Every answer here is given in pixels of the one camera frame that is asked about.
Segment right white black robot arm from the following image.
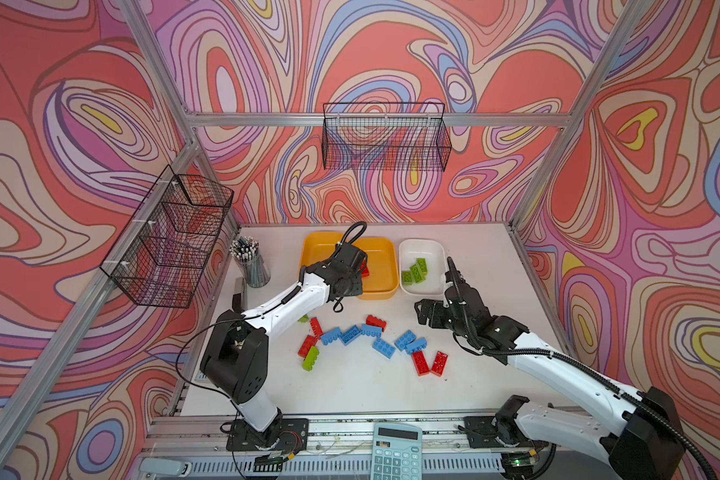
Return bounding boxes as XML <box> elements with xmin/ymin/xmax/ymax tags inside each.
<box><xmin>414</xmin><ymin>260</ymin><xmax>717</xmax><ymax>479</ymax></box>

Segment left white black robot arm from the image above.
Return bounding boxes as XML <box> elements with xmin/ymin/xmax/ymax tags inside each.
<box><xmin>199</xmin><ymin>221</ymin><xmax>368</xmax><ymax>433</ymax></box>

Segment left yellow plastic bin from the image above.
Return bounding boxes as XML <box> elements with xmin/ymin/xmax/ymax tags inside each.
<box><xmin>298</xmin><ymin>231</ymin><xmax>342</xmax><ymax>297</ymax></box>

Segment yellow plastic bin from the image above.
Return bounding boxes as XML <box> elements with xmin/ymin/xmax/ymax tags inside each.
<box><xmin>354</xmin><ymin>237</ymin><xmax>399</xmax><ymax>301</ymax></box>
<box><xmin>298</xmin><ymin>231</ymin><xmax>342</xmax><ymax>297</ymax></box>

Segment middle yellow plastic bin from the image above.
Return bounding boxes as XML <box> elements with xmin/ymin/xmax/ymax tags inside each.
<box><xmin>354</xmin><ymin>237</ymin><xmax>399</xmax><ymax>301</ymax></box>

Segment blue lego brick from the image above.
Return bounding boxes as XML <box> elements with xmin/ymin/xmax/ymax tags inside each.
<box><xmin>340</xmin><ymin>325</ymin><xmax>362</xmax><ymax>346</ymax></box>
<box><xmin>361</xmin><ymin>324</ymin><xmax>383</xmax><ymax>338</ymax></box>
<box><xmin>320</xmin><ymin>327</ymin><xmax>342</xmax><ymax>346</ymax></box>
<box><xmin>404</xmin><ymin>338</ymin><xmax>428</xmax><ymax>355</ymax></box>
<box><xmin>394</xmin><ymin>330</ymin><xmax>416</xmax><ymax>351</ymax></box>
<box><xmin>372</xmin><ymin>338</ymin><xmax>396</xmax><ymax>359</ymax></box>

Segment white plastic bin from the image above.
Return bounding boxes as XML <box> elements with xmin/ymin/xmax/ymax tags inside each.
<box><xmin>398</xmin><ymin>239</ymin><xmax>447</xmax><ymax>299</ymax></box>

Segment cup of pencils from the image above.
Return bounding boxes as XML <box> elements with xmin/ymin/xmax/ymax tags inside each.
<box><xmin>230</xmin><ymin>235</ymin><xmax>270</xmax><ymax>288</ymax></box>

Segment teal desk calculator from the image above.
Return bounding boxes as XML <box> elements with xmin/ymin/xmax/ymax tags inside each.
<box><xmin>370</xmin><ymin>423</ymin><xmax>423</xmax><ymax>480</ymax></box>

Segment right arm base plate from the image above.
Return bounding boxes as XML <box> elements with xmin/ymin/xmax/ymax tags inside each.
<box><xmin>458</xmin><ymin>416</ymin><xmax>549</xmax><ymax>450</ymax></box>

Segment back black wire basket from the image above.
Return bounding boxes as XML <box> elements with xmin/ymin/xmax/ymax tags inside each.
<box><xmin>321</xmin><ymin>100</ymin><xmax>452</xmax><ymax>172</ymax></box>

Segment black wire basket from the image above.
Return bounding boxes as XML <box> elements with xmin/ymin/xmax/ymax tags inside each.
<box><xmin>99</xmin><ymin>166</ymin><xmax>234</xmax><ymax>309</ymax></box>
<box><xmin>321</xmin><ymin>100</ymin><xmax>452</xmax><ymax>172</ymax></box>

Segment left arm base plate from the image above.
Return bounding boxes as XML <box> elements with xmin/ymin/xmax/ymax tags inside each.
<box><xmin>223</xmin><ymin>417</ymin><xmax>309</xmax><ymax>453</ymax></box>

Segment left black wire basket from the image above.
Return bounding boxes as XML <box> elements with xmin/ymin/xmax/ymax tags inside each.
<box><xmin>99</xmin><ymin>166</ymin><xmax>234</xmax><ymax>309</ymax></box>

